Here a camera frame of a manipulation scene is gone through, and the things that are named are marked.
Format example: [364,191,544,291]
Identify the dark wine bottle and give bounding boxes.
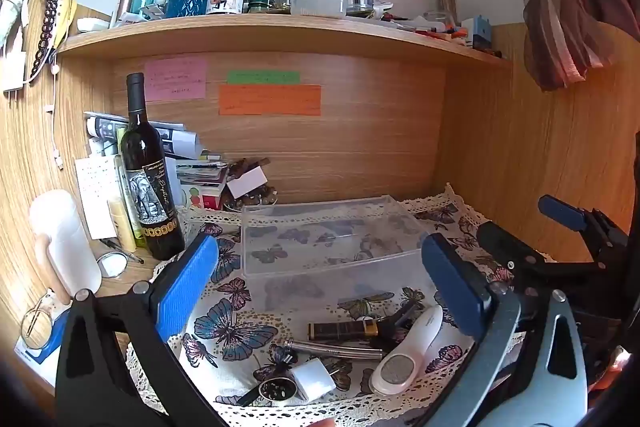
[120,73,187,261]

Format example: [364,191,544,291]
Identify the wooden shelf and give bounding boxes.
[57,14,515,68]

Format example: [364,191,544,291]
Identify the butterfly print tablecloth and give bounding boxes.
[125,182,556,427]

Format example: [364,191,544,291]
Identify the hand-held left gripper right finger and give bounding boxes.
[421,233,590,427]

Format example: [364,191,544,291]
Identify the stack of booklets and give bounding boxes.
[175,152,231,210]

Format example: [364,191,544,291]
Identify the white pink callus remover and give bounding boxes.
[371,304,445,397]

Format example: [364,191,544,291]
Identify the white cable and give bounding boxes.
[47,57,66,170]

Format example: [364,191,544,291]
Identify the black pen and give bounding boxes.
[102,239,146,264]

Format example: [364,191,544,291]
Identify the clear plastic box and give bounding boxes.
[290,0,347,18]

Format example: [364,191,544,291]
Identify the orange sticky note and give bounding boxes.
[218,84,322,116]

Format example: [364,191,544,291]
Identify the small round mirror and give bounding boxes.
[96,255,126,278]

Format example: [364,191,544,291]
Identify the dark beaded bracelet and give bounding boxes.
[31,0,60,82]

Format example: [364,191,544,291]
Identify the rolled magazine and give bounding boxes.
[84,111,201,158]

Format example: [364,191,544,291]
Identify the blue grey pencil sharpener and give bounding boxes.
[467,14,493,50]

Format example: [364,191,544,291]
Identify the pile of pens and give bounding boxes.
[380,12,471,45]

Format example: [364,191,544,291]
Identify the white charger plug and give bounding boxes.
[290,357,337,403]

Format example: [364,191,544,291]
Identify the jar of wooden sticks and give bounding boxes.
[425,0,458,28]

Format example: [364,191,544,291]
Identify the green sticky note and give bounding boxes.
[226,70,301,84]

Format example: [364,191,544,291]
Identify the pink sticky note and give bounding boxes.
[144,57,208,102]

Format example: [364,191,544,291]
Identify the white wall charger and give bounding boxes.
[5,52,28,95]

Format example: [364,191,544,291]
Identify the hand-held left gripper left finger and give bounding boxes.
[55,233,231,427]

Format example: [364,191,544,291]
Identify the bowl of brown beads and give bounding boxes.
[222,157,281,210]

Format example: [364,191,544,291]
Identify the white paper note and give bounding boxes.
[75,155,123,240]

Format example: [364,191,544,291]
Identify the yellow tube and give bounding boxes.
[107,197,137,253]

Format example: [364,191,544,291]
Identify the white plastic bottle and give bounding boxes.
[28,189,103,300]

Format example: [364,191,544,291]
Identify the clear plastic container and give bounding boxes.
[241,194,440,308]

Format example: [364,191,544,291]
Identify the blue white card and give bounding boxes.
[15,307,71,383]

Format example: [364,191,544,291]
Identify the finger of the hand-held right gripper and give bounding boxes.
[476,221,582,294]
[538,194,629,259]

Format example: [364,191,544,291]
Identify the wire eyeglasses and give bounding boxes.
[20,294,56,338]

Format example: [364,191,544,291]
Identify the silver metal pen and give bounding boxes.
[284,341,385,360]

